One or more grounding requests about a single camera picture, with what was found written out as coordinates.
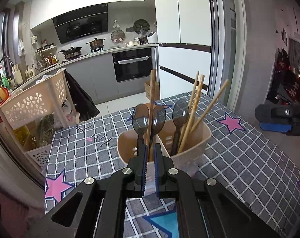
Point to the dark brown wooden chopstick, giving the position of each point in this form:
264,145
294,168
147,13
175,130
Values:
151,107

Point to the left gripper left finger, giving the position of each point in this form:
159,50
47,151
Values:
96,208

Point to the kitchen faucet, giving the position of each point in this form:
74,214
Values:
7,65

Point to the white refrigerator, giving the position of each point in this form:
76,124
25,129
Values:
184,33

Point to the black built-in oven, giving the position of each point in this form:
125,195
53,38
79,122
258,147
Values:
132,64

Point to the black wok on stove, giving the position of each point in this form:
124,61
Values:
71,53

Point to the plain bamboo chopstick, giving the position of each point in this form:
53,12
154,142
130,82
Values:
185,127

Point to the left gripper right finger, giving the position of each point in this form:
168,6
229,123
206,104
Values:
205,208

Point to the beige perforated storage trolley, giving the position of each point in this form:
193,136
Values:
30,117

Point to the yellow patterned chopstick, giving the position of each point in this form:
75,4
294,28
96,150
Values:
192,115

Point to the cardboard box on floor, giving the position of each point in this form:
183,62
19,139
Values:
148,89

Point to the pink plastic utensil holder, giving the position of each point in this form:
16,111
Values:
189,160

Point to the black jacket on trolley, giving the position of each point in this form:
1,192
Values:
82,101

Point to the black range hood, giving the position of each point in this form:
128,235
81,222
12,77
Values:
81,22

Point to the red decorations by wall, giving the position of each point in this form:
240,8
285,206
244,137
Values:
285,85

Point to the bronze cooking pot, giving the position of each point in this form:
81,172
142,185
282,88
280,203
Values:
96,44

